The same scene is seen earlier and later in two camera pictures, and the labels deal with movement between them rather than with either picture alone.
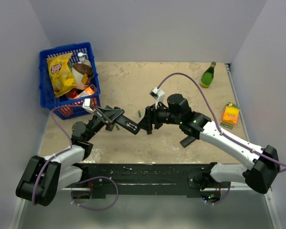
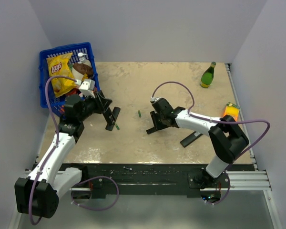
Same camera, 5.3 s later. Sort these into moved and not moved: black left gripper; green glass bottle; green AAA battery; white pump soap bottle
Moved: black left gripper
Not moved: white pump soap bottle; green glass bottle; green AAA battery
